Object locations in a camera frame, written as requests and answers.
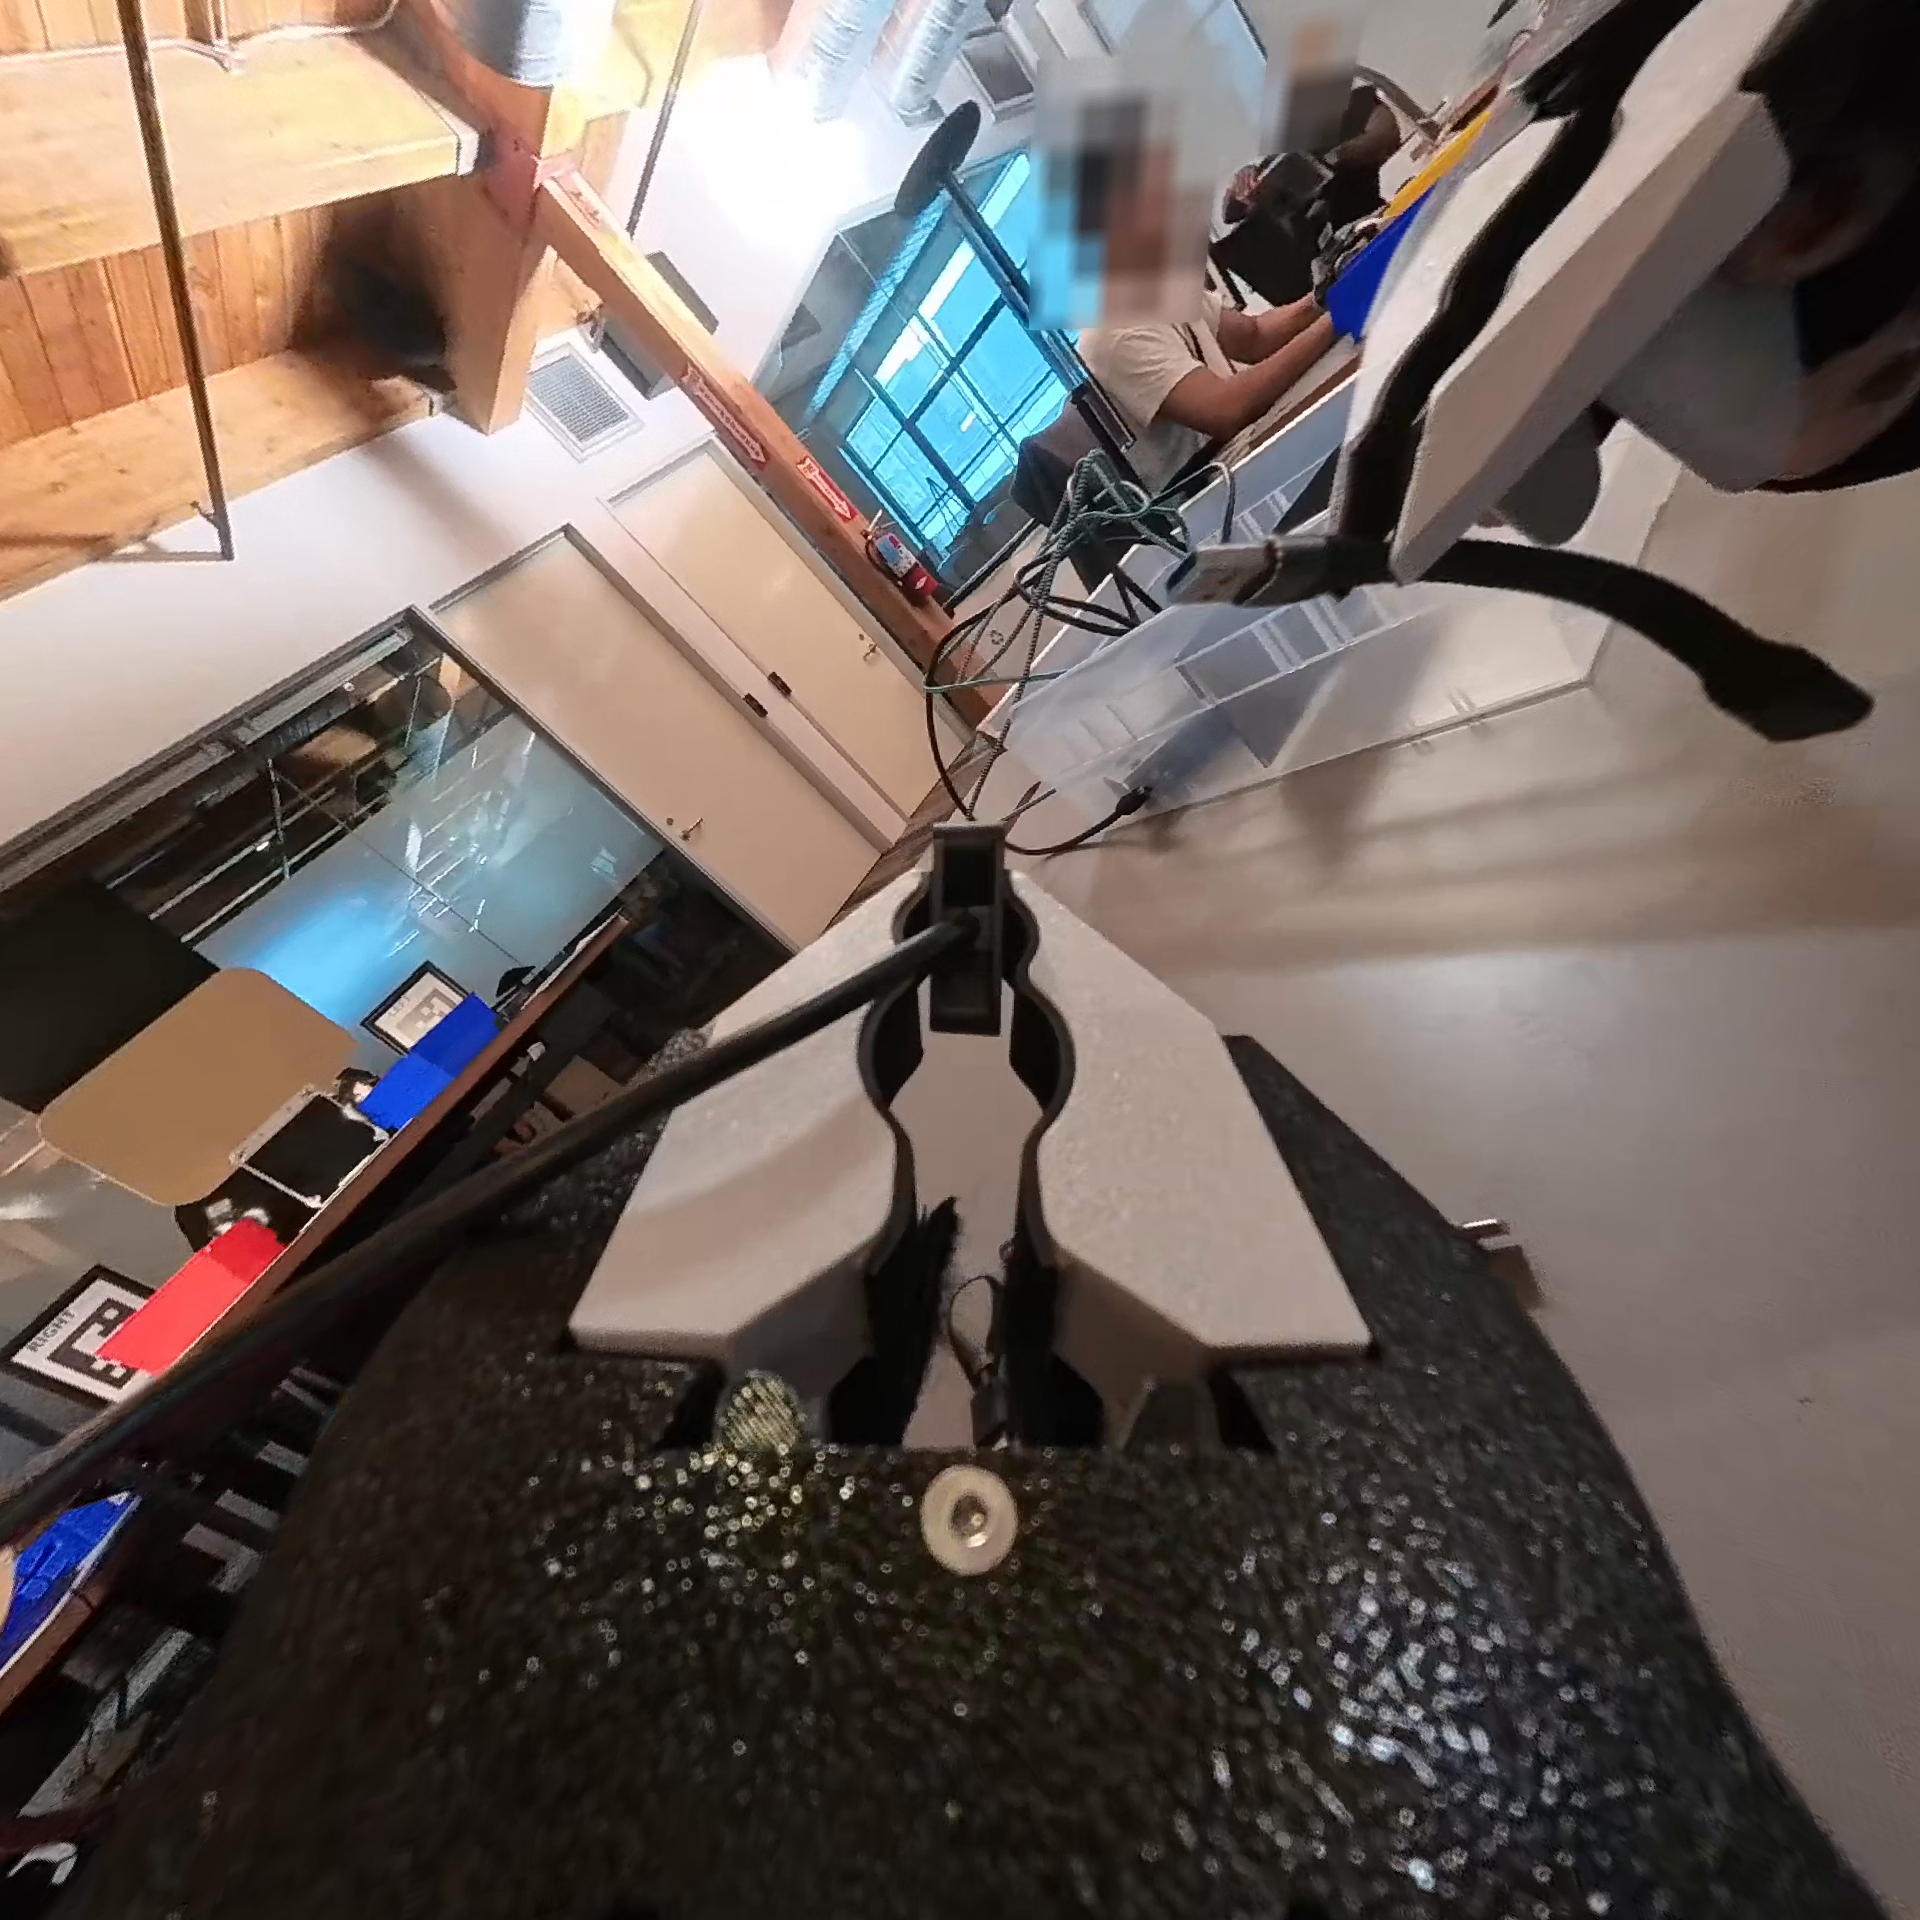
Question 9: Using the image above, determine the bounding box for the blue bin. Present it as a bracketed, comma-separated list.
[1320, 191, 1444, 342]
[359, 989, 499, 1129]

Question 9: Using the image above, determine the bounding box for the black usb hub cable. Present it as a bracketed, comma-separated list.
[0, 915, 985, 1547]

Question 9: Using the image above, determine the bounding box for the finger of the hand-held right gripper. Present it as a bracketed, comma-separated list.
[1335, 0, 1803, 540]
[1386, 90, 1810, 589]

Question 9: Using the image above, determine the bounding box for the small red bin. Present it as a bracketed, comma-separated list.
[97, 1214, 287, 1375]

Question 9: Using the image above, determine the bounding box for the framed printed tag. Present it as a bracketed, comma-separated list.
[0, 1267, 153, 1404]
[359, 960, 469, 1056]

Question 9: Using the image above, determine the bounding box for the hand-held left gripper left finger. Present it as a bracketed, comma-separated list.
[568, 866, 937, 1435]

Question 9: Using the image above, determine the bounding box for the black velcro cable strap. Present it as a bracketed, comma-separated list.
[1439, 540, 1876, 745]

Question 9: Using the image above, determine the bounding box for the white door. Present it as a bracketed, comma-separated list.
[600, 438, 969, 842]

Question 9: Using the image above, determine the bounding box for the black usb hub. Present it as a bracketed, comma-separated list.
[928, 822, 1003, 1037]

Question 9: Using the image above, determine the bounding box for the stack of blue bins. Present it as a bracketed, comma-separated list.
[0, 1491, 139, 1670]

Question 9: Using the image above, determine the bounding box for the clear plastic bin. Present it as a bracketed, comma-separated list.
[988, 374, 1621, 819]

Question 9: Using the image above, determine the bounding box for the tan sign board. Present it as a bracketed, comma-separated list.
[36, 968, 363, 1209]

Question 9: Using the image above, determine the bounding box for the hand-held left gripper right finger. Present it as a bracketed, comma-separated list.
[1001, 866, 1375, 1435]

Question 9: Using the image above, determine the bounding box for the window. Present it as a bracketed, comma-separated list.
[756, 150, 1090, 596]

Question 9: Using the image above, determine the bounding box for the wall vent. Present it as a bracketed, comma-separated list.
[524, 338, 645, 459]

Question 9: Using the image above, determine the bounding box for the round black ceiling fixture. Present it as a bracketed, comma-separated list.
[895, 102, 985, 216]

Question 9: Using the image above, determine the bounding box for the yellow bin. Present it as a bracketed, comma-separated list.
[1379, 127, 1500, 227]

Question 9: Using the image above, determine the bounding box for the black hanging pipe frame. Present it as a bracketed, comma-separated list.
[116, 0, 240, 562]

